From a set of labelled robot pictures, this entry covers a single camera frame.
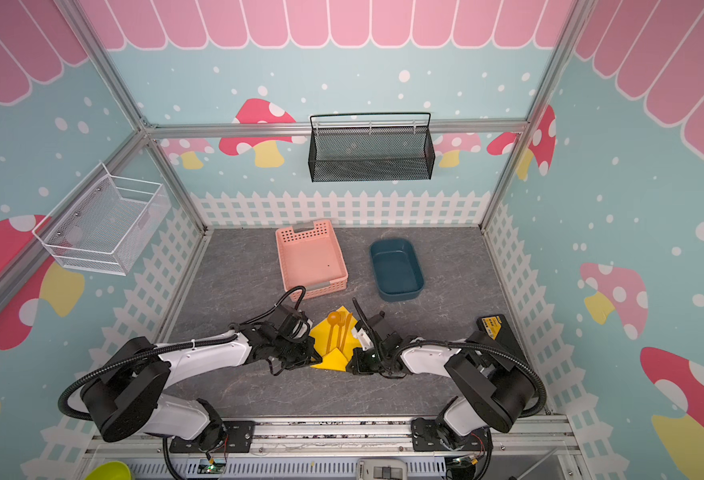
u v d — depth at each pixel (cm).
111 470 68
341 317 96
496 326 92
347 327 94
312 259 111
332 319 94
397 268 109
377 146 94
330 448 74
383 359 69
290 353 74
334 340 91
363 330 82
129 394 44
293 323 71
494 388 44
